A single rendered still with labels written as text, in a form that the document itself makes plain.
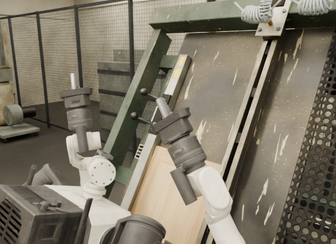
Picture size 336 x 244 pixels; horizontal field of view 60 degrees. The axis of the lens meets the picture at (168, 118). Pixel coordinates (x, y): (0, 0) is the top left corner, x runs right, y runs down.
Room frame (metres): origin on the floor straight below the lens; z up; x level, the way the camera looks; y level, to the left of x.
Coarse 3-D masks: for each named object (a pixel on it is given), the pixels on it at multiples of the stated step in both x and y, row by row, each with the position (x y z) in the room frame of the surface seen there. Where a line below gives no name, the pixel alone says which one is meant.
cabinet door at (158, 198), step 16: (160, 160) 1.21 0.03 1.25; (144, 176) 1.21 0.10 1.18; (160, 176) 1.16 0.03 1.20; (144, 192) 1.16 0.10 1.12; (160, 192) 1.12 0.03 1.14; (176, 192) 1.08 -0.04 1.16; (144, 208) 1.12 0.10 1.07; (160, 208) 1.08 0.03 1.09; (176, 208) 1.04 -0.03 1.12; (192, 208) 1.00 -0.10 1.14; (176, 224) 1.00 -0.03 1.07; (192, 224) 0.97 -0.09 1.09; (176, 240) 0.96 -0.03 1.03; (192, 240) 0.93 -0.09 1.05
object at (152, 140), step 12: (180, 72) 1.40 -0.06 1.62; (168, 84) 1.40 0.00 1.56; (180, 84) 1.40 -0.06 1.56; (144, 144) 1.28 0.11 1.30; (156, 144) 1.27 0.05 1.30; (144, 156) 1.24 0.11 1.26; (144, 168) 1.21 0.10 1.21; (132, 180) 1.21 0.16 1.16; (132, 192) 1.17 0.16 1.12; (132, 204) 1.16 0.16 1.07
